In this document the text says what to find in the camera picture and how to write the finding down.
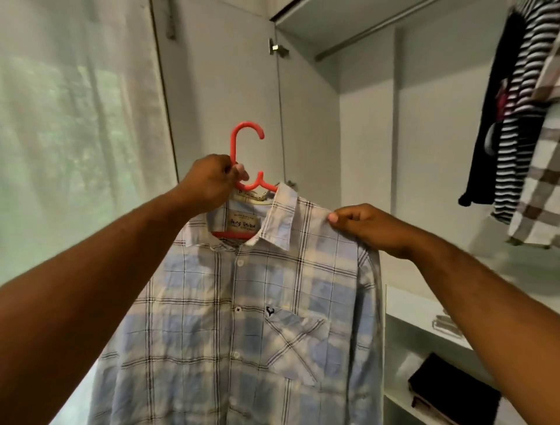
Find person's left hand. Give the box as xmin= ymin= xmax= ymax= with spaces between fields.
xmin=175 ymin=154 xmax=251 ymax=218

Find person's right hand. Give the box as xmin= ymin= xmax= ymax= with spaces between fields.
xmin=327 ymin=203 xmax=423 ymax=261

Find red plastic hanger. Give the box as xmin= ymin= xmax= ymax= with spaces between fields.
xmin=212 ymin=121 xmax=279 ymax=241

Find white wooden wardrobe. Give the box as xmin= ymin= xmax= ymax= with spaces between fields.
xmin=149 ymin=0 xmax=560 ymax=425

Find brown white plaid shirt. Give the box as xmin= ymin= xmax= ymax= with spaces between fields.
xmin=506 ymin=53 xmax=560 ymax=250

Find light blue garment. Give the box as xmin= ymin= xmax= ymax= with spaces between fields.
xmin=86 ymin=182 xmax=386 ymax=425

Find black white striped garment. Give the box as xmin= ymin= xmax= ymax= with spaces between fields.
xmin=490 ymin=0 xmax=560 ymax=226

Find person's left forearm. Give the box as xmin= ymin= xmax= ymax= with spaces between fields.
xmin=0 ymin=188 xmax=204 ymax=425

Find person's right forearm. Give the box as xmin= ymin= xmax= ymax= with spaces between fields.
xmin=402 ymin=232 xmax=560 ymax=425

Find folded black clothes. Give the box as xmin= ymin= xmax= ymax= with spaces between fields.
xmin=407 ymin=352 xmax=504 ymax=425

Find sheer white curtain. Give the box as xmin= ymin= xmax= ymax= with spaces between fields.
xmin=0 ymin=0 xmax=180 ymax=425

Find metal door hinge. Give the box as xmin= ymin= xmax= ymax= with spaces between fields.
xmin=268 ymin=37 xmax=291 ymax=60

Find metal drawer handle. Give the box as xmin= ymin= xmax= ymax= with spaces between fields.
xmin=431 ymin=311 xmax=465 ymax=340

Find metal wardrobe hanging rail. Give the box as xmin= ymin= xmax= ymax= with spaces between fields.
xmin=313 ymin=0 xmax=439 ymax=62

